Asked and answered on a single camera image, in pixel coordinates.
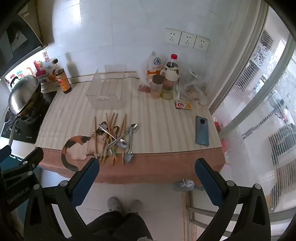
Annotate blue smartphone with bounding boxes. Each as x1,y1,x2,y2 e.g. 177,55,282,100
195,116,210,147

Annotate white plastic bag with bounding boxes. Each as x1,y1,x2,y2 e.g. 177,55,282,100
139,51,167,86

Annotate pile of wooden chopsticks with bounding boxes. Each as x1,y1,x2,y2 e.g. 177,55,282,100
94,112,127,165

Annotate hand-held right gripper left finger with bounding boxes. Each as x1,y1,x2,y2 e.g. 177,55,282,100
23,158,100,241

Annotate red cap dark bottle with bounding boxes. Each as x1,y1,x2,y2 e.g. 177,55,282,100
165,54,179,80

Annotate clear plastic tray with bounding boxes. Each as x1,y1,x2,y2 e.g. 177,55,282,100
86,64,126,109

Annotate soy sauce bottle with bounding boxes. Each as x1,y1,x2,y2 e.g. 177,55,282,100
52,58,73,94

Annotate steel wok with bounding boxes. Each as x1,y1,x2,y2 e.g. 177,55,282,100
8,75,42,147

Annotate clear plastic bag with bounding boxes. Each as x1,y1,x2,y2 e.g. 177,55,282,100
176,70,208,106

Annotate colourful wall stickers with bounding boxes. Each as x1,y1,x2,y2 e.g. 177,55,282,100
5,52,58,88

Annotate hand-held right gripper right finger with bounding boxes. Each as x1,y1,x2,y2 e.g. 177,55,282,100
195,158,271,241

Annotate small printed box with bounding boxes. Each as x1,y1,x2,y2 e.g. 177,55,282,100
175,100,192,110

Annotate black gas stove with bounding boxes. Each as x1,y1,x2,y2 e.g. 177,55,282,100
1,91,57,143

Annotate striped cat print tablecloth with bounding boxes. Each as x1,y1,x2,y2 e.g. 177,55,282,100
35,71,226,184

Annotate blue white cloth item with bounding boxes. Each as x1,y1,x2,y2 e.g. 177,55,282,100
172,178,205,192

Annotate black range hood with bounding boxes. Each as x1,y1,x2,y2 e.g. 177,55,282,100
0,9,48,79

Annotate person's black trousers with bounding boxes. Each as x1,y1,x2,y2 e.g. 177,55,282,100
87,211,153,241

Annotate oil bottle with white lid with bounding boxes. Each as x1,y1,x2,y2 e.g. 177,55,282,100
161,67,179,100

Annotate sliding glass door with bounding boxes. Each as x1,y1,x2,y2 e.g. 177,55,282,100
209,0,296,218

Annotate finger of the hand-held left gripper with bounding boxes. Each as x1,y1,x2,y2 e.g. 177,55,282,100
0,146,12,161
1,147,44,183

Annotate white wall socket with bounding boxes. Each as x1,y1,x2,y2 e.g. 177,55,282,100
179,32,197,48
164,28,181,45
193,35,210,51

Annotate grey slipper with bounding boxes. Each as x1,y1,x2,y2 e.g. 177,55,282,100
129,200,142,214
107,197,122,212

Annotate steel spoon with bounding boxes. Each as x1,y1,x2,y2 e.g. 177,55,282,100
99,123,117,141
111,137,128,149
107,123,138,149
124,127,134,163

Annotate jar with brown lid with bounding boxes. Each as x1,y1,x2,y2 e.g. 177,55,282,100
151,75,164,99

